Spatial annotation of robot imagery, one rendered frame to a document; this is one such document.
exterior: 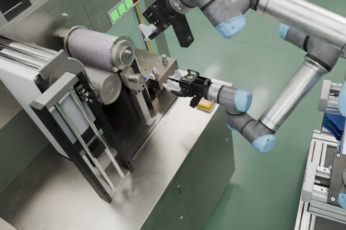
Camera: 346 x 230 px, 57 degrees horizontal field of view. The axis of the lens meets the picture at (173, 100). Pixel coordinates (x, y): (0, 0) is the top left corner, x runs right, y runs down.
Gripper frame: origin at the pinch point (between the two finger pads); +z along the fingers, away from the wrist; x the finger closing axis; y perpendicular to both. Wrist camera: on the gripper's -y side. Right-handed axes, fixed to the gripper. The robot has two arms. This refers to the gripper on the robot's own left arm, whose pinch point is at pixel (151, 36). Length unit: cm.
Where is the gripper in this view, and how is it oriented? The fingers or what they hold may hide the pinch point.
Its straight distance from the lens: 108.7
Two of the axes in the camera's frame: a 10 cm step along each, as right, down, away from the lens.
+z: -5.2, 2.3, 8.3
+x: -5.2, 6.8, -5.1
